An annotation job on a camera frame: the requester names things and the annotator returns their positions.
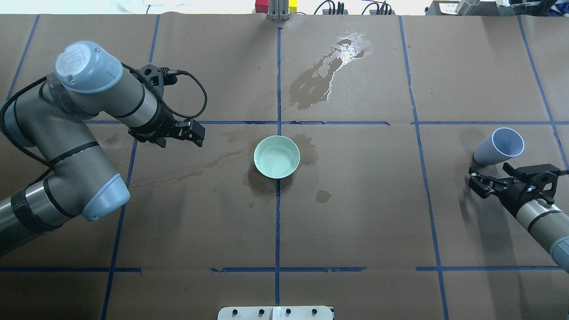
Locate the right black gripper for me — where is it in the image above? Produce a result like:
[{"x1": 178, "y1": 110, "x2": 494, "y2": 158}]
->
[{"x1": 468, "y1": 167, "x2": 536, "y2": 217}]

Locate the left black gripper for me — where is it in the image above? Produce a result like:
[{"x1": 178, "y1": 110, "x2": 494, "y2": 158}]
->
[{"x1": 129, "y1": 109, "x2": 206, "y2": 148}]

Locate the yellow cube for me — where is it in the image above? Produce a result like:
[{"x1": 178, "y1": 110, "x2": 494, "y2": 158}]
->
[{"x1": 288, "y1": 0, "x2": 298, "y2": 12}]

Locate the red cube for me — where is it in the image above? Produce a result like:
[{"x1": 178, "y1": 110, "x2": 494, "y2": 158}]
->
[{"x1": 254, "y1": 0, "x2": 269, "y2": 14}]

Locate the blue plastic cup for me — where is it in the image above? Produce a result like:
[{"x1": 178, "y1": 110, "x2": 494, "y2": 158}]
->
[{"x1": 473, "y1": 127, "x2": 525, "y2": 166}]

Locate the left black camera cable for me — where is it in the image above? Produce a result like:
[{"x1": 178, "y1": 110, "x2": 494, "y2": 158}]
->
[{"x1": 120, "y1": 62, "x2": 208, "y2": 120}]

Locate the aluminium frame post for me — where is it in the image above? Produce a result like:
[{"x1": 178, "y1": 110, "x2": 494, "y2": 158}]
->
[{"x1": 267, "y1": 0, "x2": 290, "y2": 21}]

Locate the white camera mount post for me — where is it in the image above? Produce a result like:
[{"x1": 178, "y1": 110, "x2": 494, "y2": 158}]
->
[{"x1": 217, "y1": 305, "x2": 335, "y2": 320}]

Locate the steel cylinder weight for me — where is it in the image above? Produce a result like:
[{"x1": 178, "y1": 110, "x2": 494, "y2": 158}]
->
[{"x1": 455, "y1": 0, "x2": 481, "y2": 16}]

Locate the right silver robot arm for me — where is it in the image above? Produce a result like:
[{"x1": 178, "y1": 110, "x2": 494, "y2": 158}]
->
[{"x1": 468, "y1": 163, "x2": 569, "y2": 272}]

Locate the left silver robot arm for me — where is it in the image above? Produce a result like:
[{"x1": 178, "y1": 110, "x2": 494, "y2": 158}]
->
[{"x1": 0, "y1": 40, "x2": 205, "y2": 255}]

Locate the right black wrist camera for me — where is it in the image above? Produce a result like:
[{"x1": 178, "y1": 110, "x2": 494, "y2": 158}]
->
[{"x1": 502, "y1": 163, "x2": 568, "y2": 205}]

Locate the green plastic bowl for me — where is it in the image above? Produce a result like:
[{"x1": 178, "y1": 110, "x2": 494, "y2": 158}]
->
[{"x1": 253, "y1": 135, "x2": 301, "y2": 180}]

